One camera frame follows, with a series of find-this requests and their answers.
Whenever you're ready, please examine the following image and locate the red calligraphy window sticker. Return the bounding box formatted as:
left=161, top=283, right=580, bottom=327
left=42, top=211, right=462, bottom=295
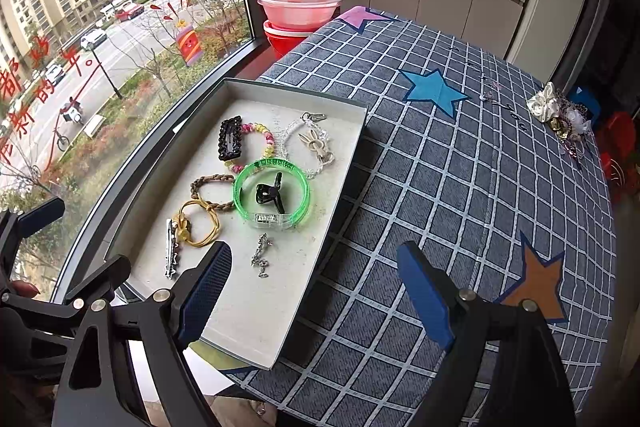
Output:
left=0, top=34, right=101, bottom=178

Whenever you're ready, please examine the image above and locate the red plastic basin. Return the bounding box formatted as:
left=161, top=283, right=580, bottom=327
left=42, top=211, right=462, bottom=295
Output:
left=263, top=21, right=321, bottom=60

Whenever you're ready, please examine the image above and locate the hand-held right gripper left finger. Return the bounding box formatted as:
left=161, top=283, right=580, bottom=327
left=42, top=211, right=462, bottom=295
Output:
left=50, top=241, right=234, bottom=427

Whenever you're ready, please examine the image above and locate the yellow hair tie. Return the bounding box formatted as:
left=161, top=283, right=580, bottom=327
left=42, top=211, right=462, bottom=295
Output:
left=174, top=199, right=222, bottom=248

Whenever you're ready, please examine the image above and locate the white shallow tray box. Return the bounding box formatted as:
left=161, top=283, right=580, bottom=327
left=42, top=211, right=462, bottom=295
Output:
left=107, top=78, right=370, bottom=370

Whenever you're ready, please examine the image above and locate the brown braided bracelet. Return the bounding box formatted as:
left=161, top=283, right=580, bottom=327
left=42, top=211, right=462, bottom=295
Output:
left=190, top=174, right=237, bottom=214

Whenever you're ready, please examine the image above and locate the green translucent bangle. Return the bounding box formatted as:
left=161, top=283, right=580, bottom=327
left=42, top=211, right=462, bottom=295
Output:
left=233, top=159, right=313, bottom=228

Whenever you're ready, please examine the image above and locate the person's left hand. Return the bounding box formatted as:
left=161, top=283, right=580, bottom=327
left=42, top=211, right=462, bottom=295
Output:
left=10, top=281, right=41, bottom=299

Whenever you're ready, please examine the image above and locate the pink plastic basin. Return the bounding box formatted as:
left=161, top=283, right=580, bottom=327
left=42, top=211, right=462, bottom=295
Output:
left=255, top=0, right=346, bottom=32

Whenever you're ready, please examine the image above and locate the red plastic stool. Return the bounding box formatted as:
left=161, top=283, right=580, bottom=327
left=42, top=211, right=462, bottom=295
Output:
left=597, top=112, right=638, bottom=202

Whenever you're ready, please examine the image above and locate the checkered tablecloth with stars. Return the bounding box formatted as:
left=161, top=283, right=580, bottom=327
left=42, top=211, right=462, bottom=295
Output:
left=220, top=7, right=618, bottom=427

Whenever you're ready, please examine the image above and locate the pile of hair accessories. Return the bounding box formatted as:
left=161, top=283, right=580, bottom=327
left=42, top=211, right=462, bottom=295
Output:
left=550, top=94, right=598, bottom=168

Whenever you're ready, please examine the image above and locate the silver crystal hair clip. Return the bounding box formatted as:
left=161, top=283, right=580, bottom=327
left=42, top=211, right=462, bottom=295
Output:
left=251, top=233, right=275, bottom=279

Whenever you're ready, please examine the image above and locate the flower bead bracelet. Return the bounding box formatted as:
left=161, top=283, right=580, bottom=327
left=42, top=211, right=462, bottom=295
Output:
left=225, top=122, right=276, bottom=175

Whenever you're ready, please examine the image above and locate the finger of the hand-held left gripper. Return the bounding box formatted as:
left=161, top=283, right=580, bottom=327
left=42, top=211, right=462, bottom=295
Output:
left=0, top=254, right=132, bottom=333
left=0, top=197, right=66, bottom=273

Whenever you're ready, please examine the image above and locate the blue plastic stool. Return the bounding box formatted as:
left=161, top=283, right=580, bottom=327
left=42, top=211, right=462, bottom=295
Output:
left=570, top=87, right=601, bottom=118

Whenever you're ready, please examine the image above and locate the black rectangular hair clip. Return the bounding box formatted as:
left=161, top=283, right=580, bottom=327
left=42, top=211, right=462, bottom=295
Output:
left=218, top=117, right=244, bottom=162

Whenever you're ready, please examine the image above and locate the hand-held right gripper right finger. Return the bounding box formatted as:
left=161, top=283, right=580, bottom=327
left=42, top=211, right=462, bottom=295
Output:
left=396, top=241, right=576, bottom=427

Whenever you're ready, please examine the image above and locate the small black claw clip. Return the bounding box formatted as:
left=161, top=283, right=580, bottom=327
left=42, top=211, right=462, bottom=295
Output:
left=254, top=172, right=287, bottom=214

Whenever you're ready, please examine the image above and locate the white fabric flower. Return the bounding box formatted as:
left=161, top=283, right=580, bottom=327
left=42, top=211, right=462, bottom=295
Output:
left=527, top=82, right=563, bottom=122

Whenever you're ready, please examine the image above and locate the clear bead bracelet with charm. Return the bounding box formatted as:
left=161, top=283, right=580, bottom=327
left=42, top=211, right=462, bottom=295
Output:
left=276, top=111, right=335, bottom=180

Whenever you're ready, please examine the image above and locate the cartoon red envelope window sticker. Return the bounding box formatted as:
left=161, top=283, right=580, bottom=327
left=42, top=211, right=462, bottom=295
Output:
left=167, top=4, right=201, bottom=68

